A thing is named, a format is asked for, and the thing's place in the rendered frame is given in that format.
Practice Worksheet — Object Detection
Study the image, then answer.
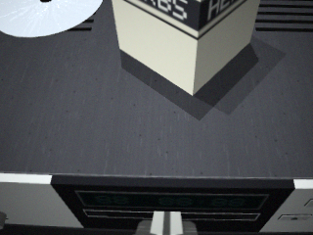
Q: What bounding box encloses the cream rectangular box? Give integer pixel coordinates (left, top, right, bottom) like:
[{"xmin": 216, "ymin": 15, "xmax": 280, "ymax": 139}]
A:
[{"xmin": 112, "ymin": 0, "xmax": 260, "ymax": 96}]

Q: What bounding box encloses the silver cd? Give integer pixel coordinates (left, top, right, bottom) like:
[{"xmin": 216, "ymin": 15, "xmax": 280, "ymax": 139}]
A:
[{"xmin": 0, "ymin": 0, "xmax": 103, "ymax": 38}]

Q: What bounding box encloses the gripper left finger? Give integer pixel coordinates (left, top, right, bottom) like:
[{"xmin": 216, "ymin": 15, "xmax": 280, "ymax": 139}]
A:
[{"xmin": 134, "ymin": 211, "xmax": 167, "ymax": 235}]

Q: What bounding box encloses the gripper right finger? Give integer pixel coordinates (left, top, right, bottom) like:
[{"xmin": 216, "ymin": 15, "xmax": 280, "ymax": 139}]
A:
[{"xmin": 166, "ymin": 211, "xmax": 198, "ymax": 235}]

